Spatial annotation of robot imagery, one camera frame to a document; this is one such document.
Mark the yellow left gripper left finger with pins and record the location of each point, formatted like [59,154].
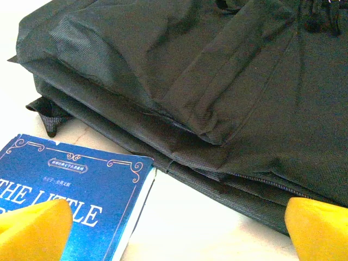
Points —
[35,233]

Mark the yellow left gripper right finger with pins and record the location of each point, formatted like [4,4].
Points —
[320,233]

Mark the blue Little Prince book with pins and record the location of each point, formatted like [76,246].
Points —
[81,190]

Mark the black fabric backpack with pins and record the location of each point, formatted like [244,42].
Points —
[206,81]

